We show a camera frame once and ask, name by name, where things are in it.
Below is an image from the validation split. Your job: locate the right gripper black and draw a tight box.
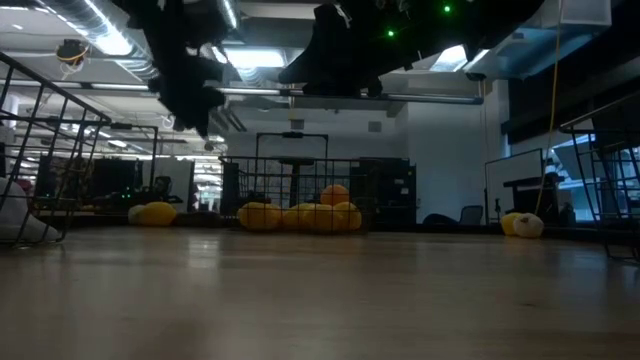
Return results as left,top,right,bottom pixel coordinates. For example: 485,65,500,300
278,4,401,98

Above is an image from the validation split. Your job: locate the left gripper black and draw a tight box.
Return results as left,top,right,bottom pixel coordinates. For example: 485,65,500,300
148,53,226,139

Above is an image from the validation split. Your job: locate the orange fruit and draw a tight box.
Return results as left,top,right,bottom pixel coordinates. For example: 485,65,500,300
319,183,351,207

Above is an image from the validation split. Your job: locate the white partition panel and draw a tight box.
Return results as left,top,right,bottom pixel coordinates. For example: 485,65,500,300
141,157,196,214

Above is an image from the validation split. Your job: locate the long grey ceiling pipe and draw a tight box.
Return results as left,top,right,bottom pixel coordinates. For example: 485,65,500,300
214,85,485,106

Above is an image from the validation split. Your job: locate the bright ceiling light panel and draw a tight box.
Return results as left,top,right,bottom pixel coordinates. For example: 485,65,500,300
222,47,286,70

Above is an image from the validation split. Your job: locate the person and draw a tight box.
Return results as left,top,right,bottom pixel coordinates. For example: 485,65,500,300
151,174,175,200

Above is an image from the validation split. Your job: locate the long ceiling tube light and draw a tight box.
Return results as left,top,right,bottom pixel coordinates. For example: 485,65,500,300
89,82,151,93

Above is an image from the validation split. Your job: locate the black server cabinet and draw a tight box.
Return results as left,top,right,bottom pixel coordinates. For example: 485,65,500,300
91,158,144,214

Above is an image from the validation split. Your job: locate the black yellow ceiling device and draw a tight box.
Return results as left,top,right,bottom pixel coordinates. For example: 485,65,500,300
55,38,91,66

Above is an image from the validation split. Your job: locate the dark rounded chair back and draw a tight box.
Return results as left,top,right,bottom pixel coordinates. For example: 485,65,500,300
422,213,461,227

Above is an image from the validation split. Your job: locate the office chair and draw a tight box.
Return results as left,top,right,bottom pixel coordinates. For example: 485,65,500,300
458,204,485,227

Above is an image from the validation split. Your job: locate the framed whiteboard panel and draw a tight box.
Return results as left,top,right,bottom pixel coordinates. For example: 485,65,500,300
483,147,545,221

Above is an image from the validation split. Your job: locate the dark desk with equipment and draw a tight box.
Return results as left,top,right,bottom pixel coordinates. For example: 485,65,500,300
502,172,569,221

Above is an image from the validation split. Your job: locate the black rectangular frame stand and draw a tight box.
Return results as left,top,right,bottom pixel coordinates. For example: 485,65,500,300
97,122,160,201
254,130,331,160

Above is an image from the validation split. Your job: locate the corrugated silver air duct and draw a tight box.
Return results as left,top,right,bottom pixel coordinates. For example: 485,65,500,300
34,0,161,84

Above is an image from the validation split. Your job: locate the centre black wire basket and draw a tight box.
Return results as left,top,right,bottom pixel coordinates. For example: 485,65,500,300
218,155,417,234

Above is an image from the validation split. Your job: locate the black wire basket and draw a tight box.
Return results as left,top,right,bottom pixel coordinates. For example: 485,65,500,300
558,89,640,261
218,155,417,234
0,52,112,247

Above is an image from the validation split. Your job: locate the round silver air duct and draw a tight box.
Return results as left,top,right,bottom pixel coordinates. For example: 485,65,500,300
219,0,241,31

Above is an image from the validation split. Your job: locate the left black wire basket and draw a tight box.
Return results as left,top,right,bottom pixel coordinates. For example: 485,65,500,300
0,52,112,247

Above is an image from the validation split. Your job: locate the large rectangular metal duct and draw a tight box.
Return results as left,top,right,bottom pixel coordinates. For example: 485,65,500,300
429,0,614,81

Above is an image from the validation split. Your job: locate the yellow hanging cable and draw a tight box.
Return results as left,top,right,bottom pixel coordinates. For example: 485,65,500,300
533,0,565,216

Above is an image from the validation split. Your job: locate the right black wire basket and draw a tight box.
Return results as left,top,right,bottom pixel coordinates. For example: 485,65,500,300
558,89,640,261

